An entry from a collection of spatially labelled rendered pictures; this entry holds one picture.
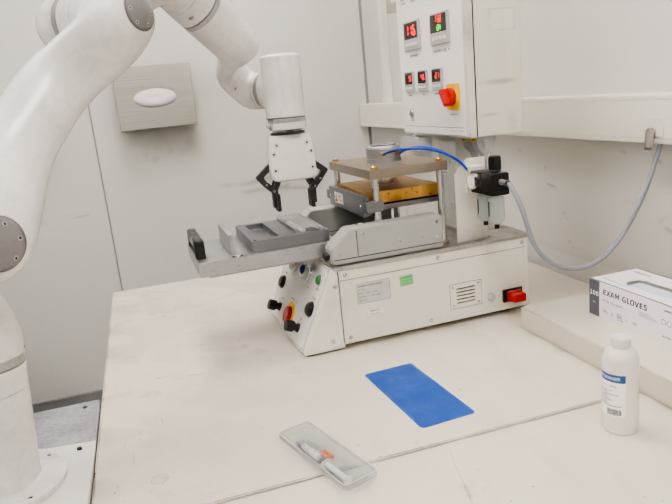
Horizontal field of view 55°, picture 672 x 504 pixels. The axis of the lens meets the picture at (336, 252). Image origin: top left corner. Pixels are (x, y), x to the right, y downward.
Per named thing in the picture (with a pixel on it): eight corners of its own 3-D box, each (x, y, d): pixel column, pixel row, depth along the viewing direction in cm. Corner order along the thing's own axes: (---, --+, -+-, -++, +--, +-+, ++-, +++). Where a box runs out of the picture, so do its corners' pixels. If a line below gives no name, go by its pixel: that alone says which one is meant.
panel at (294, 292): (270, 311, 161) (293, 241, 159) (302, 353, 133) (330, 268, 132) (263, 310, 160) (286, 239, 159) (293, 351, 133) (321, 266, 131)
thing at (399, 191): (402, 190, 161) (399, 152, 159) (444, 201, 140) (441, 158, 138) (337, 200, 156) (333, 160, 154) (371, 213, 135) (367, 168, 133)
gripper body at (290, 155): (267, 130, 133) (273, 183, 136) (314, 125, 136) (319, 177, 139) (260, 129, 140) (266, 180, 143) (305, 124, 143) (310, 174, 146)
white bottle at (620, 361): (623, 416, 98) (625, 327, 95) (645, 432, 94) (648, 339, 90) (594, 422, 97) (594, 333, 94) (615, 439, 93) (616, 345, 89)
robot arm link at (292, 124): (269, 119, 132) (270, 134, 133) (310, 115, 135) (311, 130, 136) (260, 119, 140) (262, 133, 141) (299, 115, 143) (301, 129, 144)
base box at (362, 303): (456, 274, 179) (453, 214, 174) (538, 313, 144) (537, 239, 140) (269, 311, 163) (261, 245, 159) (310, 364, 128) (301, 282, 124)
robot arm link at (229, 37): (147, 36, 121) (247, 119, 145) (207, 24, 112) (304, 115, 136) (162, -4, 123) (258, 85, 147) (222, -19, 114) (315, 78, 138)
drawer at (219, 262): (311, 238, 157) (308, 207, 155) (340, 257, 136) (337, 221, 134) (189, 259, 148) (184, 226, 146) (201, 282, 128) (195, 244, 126)
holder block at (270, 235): (304, 225, 154) (303, 214, 154) (329, 240, 136) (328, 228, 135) (236, 236, 149) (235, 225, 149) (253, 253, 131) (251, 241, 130)
